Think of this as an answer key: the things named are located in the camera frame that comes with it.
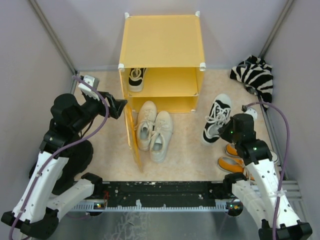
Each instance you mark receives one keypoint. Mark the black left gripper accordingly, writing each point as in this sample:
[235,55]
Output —
[115,111]

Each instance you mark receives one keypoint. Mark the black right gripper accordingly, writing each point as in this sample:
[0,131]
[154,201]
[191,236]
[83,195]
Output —
[223,130]

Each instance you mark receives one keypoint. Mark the black white sneaker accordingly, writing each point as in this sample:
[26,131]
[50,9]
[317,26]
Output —
[136,79]
[218,116]

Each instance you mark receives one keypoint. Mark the white sneaker one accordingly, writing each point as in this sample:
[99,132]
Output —
[145,125]
[160,137]

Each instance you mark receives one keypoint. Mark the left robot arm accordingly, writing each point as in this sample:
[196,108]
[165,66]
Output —
[59,180]

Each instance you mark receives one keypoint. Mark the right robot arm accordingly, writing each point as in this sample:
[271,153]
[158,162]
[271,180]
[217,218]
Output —
[259,191]

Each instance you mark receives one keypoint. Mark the yellow plastic shoe cabinet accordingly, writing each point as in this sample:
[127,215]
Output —
[171,48]

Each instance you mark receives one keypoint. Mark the orange sneaker far one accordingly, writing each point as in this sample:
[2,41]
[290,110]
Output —
[231,151]

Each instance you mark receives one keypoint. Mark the orange sneaker one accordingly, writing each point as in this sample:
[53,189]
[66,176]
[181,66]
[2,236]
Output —
[231,151]
[234,165]

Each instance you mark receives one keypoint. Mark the orange sneaker near one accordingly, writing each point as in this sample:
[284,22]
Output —
[234,165]

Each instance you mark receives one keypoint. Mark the zebra striped cloth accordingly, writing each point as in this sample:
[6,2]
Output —
[256,76]

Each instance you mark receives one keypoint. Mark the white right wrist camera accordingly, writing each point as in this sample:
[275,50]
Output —
[250,111]

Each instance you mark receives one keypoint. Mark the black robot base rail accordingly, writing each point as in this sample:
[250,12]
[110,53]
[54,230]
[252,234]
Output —
[161,196]

